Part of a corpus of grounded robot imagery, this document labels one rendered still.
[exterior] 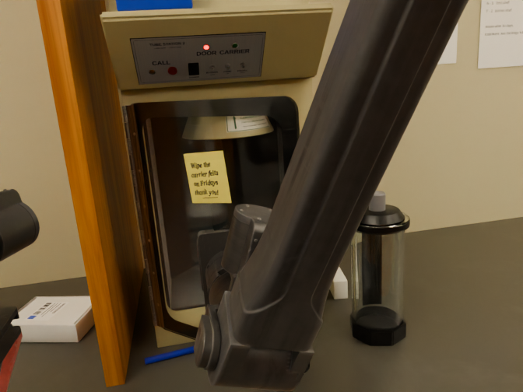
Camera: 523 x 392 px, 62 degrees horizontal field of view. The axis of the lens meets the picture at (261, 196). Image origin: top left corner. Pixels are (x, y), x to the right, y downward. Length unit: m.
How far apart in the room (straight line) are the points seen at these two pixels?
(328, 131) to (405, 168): 1.13
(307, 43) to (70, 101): 0.36
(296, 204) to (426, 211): 1.19
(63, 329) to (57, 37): 0.55
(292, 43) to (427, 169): 0.82
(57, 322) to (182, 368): 0.29
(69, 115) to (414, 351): 0.67
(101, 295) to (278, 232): 0.49
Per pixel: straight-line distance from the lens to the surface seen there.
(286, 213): 0.29
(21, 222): 0.53
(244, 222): 0.39
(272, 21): 0.67
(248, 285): 0.33
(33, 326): 1.00
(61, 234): 1.28
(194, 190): 0.67
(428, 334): 0.90
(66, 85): 0.68
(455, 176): 1.48
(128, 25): 0.65
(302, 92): 0.78
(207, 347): 0.36
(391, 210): 0.79
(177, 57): 0.69
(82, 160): 0.68
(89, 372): 0.88
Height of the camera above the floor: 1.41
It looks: 15 degrees down
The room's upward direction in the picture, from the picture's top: 4 degrees counter-clockwise
